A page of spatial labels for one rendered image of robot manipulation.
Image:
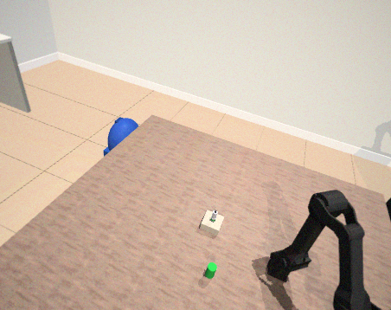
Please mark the green cylinder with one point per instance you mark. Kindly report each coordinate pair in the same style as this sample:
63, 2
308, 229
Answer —
210, 272

